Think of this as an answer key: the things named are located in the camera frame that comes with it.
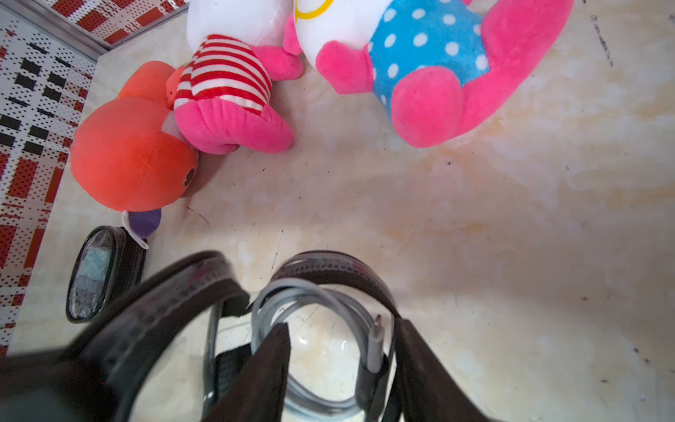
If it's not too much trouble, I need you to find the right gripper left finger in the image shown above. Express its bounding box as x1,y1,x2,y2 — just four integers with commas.
202,324,291,421

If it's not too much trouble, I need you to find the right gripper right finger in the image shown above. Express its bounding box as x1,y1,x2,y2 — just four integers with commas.
392,318,489,421

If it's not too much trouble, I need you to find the white cable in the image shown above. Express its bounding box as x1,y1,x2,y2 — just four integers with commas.
250,278,394,420

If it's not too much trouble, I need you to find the black cable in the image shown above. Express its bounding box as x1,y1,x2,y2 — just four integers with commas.
65,225,149,325
52,250,402,422

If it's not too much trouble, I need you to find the black cable top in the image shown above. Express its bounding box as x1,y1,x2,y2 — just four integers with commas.
65,225,149,325

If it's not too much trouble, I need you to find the teal charger top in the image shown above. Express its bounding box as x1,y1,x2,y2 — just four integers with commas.
76,246,112,282

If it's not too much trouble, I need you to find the orange plush toy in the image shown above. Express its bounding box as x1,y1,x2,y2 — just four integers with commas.
70,61,199,212

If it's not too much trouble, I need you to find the pink striped plush doll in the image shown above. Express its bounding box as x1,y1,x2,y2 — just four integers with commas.
171,0,304,155

